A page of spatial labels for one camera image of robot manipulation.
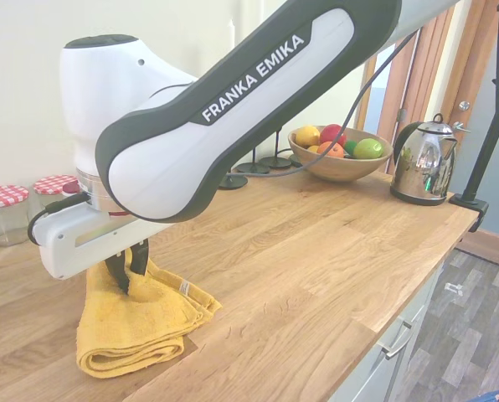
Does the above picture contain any yellow lemon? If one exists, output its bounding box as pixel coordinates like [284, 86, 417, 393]
[295, 125, 322, 148]

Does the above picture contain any glass jar red checked lid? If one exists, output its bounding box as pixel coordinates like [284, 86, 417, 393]
[0, 184, 31, 247]
[33, 174, 81, 210]

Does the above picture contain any red apple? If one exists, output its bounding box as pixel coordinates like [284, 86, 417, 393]
[319, 124, 347, 147]

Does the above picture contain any green apple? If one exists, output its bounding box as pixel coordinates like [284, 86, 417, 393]
[352, 137, 384, 161]

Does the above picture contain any yellow towel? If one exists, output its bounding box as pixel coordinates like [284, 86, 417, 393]
[75, 257, 224, 379]

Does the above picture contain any metal drawer handle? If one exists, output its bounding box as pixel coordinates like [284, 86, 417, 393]
[381, 320, 413, 359]

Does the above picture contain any orange red fruit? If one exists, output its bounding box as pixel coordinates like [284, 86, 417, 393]
[316, 141, 345, 160]

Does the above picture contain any black clamp camera stand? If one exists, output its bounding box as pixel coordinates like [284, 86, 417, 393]
[449, 0, 499, 234]

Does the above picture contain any wooden fruit bowl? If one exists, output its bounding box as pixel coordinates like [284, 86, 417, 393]
[287, 125, 394, 183]

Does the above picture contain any white kitchen cabinet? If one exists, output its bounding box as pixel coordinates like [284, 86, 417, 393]
[328, 250, 447, 402]

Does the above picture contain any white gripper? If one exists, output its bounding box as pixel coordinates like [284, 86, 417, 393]
[31, 204, 173, 296]

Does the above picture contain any shiny steel kettle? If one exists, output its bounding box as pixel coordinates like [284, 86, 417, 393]
[389, 112, 460, 207]

